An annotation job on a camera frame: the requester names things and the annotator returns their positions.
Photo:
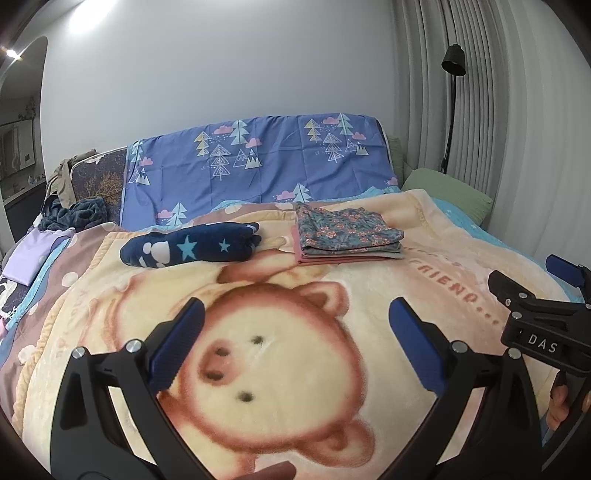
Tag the bear printed blanket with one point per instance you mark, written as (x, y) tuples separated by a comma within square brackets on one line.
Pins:
[(286, 323)]

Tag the arched wall mirror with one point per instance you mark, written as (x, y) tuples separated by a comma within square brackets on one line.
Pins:
[(21, 138)]

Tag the person's right hand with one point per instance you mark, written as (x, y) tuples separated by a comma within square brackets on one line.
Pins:
[(559, 401)]

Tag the light blue bedsheet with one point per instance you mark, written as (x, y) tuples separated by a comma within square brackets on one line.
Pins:
[(485, 235)]

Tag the black floor lamp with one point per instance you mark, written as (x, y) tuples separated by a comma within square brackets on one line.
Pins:
[(453, 60)]

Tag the grey curtain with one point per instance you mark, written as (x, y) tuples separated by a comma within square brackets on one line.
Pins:
[(508, 115)]

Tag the beige garment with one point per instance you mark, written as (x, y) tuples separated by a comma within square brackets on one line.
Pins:
[(62, 182)]

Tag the dark patterned headboard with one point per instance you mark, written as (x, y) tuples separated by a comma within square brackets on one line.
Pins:
[(104, 180)]

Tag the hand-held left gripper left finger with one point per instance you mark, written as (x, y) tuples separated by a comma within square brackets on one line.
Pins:
[(178, 344)]

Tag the pink folded cloth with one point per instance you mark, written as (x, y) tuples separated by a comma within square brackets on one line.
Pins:
[(341, 260)]

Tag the teal floral garment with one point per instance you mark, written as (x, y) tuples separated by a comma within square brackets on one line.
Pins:
[(344, 228)]

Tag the dark teal clothes pile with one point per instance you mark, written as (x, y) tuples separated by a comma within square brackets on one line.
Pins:
[(87, 210)]

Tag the navy star fleece garment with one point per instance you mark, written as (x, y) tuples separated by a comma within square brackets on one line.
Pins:
[(198, 244)]

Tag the blue tree print sheet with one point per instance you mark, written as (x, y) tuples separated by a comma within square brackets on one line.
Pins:
[(277, 161)]

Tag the green pillow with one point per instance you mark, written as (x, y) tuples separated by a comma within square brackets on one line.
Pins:
[(396, 159), (443, 189)]

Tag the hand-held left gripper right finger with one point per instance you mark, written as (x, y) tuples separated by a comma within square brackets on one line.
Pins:
[(415, 346)]

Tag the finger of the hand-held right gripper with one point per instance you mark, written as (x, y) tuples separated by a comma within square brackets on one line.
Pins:
[(565, 270), (512, 288)]

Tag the purple cloth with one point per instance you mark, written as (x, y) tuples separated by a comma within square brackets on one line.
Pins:
[(32, 251)]

